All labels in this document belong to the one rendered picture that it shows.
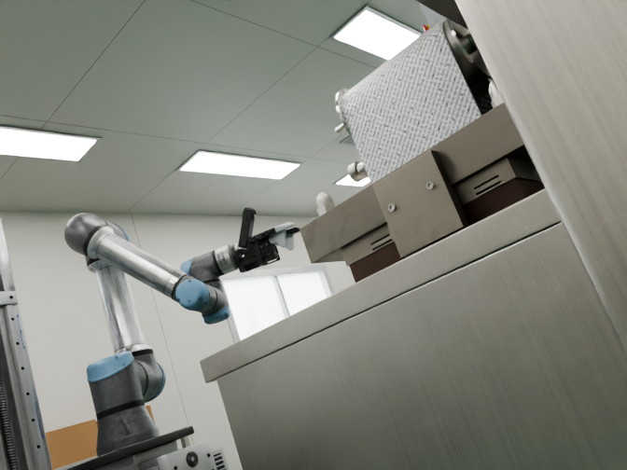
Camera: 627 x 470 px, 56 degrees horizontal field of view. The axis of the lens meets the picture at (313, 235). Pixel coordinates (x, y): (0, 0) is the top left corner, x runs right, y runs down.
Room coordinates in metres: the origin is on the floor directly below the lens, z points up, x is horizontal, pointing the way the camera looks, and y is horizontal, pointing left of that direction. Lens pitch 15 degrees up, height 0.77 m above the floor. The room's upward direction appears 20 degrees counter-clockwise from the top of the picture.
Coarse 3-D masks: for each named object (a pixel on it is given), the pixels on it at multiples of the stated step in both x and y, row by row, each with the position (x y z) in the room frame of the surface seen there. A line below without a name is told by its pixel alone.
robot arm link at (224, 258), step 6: (228, 246) 1.56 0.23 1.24; (216, 252) 1.56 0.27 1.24; (222, 252) 1.55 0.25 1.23; (228, 252) 1.55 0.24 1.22; (216, 258) 1.55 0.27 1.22; (222, 258) 1.55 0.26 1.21; (228, 258) 1.55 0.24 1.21; (222, 264) 1.56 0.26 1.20; (228, 264) 1.56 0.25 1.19; (234, 264) 1.57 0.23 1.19; (222, 270) 1.57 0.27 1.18; (228, 270) 1.58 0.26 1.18
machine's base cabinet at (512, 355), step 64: (512, 256) 0.65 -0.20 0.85; (576, 256) 0.62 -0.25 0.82; (384, 320) 0.77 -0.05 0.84; (448, 320) 0.72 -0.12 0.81; (512, 320) 0.67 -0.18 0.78; (576, 320) 0.63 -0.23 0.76; (256, 384) 0.93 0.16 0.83; (320, 384) 0.86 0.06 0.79; (384, 384) 0.79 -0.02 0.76; (448, 384) 0.74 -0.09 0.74; (512, 384) 0.69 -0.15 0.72; (576, 384) 0.65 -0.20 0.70; (256, 448) 0.96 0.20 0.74; (320, 448) 0.88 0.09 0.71; (384, 448) 0.81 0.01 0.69; (448, 448) 0.76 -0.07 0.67; (512, 448) 0.71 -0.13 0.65; (576, 448) 0.67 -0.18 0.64
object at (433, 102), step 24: (432, 72) 0.91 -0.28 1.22; (456, 72) 0.89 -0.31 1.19; (384, 96) 0.97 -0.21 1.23; (408, 96) 0.95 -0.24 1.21; (432, 96) 0.92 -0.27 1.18; (456, 96) 0.90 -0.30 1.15; (360, 120) 1.01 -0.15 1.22; (384, 120) 0.99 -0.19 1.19; (408, 120) 0.96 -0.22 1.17; (432, 120) 0.94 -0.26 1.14; (456, 120) 0.91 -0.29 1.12; (360, 144) 1.02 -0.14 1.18; (384, 144) 1.00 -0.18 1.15; (408, 144) 0.97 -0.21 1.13; (432, 144) 0.95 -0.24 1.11; (384, 168) 1.01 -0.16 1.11
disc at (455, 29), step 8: (448, 24) 0.87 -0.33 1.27; (456, 24) 0.89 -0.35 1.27; (456, 32) 0.87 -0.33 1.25; (464, 32) 0.90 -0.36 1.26; (456, 40) 0.87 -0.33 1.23; (464, 40) 0.89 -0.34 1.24; (464, 48) 0.87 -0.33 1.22; (472, 48) 0.91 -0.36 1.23; (472, 56) 0.89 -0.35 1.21; (480, 56) 0.92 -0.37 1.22; (472, 64) 0.89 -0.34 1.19; (480, 64) 0.91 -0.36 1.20; (480, 72) 0.91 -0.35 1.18; (488, 72) 0.93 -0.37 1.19
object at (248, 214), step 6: (246, 210) 1.55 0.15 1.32; (252, 210) 1.55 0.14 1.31; (246, 216) 1.55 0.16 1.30; (252, 216) 1.56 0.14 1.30; (246, 222) 1.55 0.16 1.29; (252, 222) 1.58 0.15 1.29; (246, 228) 1.56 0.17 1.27; (252, 228) 1.59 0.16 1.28; (240, 234) 1.56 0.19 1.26; (246, 234) 1.56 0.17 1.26; (240, 240) 1.56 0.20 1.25; (246, 240) 1.56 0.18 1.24; (240, 246) 1.57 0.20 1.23; (246, 246) 1.57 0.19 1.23
